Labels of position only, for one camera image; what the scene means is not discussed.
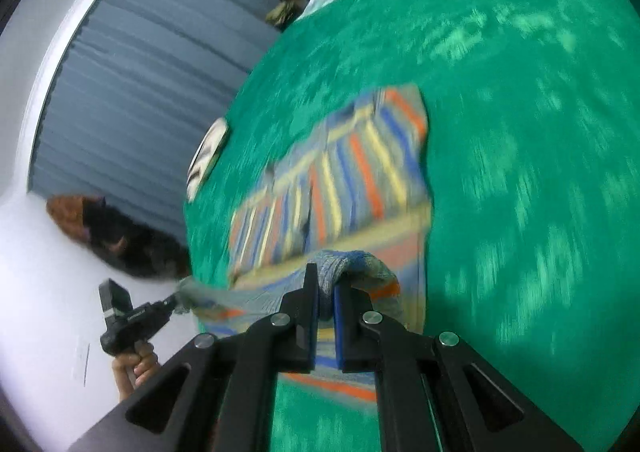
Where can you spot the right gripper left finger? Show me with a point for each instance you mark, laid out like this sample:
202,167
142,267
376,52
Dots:
217,394

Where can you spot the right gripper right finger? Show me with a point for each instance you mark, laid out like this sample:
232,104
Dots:
436,393

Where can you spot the striped knit sweater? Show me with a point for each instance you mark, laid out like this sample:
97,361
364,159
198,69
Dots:
350,197

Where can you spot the person's left hand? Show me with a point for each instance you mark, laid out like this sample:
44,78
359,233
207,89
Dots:
133,368

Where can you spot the patterned small pillow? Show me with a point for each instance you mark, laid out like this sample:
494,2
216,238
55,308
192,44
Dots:
205,157

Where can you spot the blue-grey curtain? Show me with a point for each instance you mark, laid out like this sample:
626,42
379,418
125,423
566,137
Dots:
134,94

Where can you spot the green bedspread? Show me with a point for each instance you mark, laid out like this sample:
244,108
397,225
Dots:
532,164

